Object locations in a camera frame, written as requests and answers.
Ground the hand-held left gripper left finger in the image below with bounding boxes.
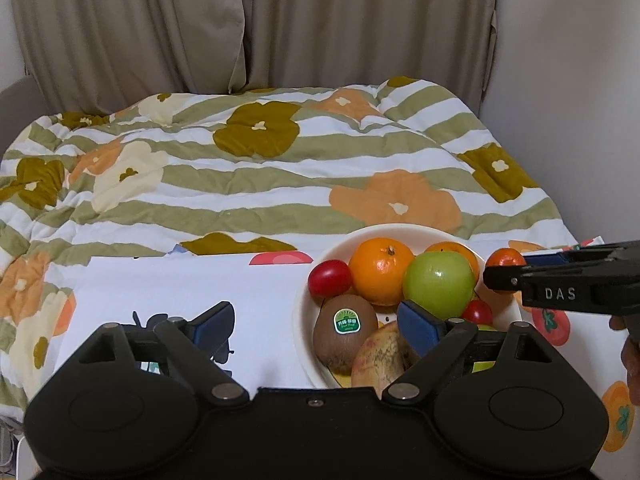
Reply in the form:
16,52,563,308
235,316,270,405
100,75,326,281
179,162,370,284
75,301,251,408

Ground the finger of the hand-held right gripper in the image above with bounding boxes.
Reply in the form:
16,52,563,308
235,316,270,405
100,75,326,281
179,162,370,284
522,240,640,267
482,254,640,316

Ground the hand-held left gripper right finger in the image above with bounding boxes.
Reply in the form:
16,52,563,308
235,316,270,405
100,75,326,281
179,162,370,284
382,299,554,404

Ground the small orange tomato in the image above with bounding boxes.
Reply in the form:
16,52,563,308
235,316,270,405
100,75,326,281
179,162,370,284
486,249,527,292

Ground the green apple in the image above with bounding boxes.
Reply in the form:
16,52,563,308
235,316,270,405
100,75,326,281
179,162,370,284
472,325,497,374
403,251,476,320

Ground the yellow red apple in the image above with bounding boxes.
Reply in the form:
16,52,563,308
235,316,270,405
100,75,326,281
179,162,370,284
351,321,417,401

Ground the red cherry tomato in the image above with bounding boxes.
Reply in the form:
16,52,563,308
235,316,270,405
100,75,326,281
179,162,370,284
307,259,353,297
460,299,494,326

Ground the orange tangerine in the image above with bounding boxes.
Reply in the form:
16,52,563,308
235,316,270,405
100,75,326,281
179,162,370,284
424,241,480,281
348,237,416,307

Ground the brown kiwi with green sticker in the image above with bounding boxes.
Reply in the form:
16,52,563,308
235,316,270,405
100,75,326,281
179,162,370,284
313,295,379,375

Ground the cream oval plate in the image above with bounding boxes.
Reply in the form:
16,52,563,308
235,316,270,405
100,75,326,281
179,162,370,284
293,224,523,391

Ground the person's right hand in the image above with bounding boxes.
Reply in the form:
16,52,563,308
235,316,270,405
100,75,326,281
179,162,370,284
609,314,640,406

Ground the white printed cloth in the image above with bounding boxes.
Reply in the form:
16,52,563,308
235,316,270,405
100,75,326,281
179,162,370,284
65,239,640,458

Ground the floral striped quilt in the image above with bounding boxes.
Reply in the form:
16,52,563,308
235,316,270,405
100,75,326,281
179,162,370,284
0,76,576,413

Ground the beige curtain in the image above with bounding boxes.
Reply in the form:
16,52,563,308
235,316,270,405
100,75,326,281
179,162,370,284
10,0,501,111

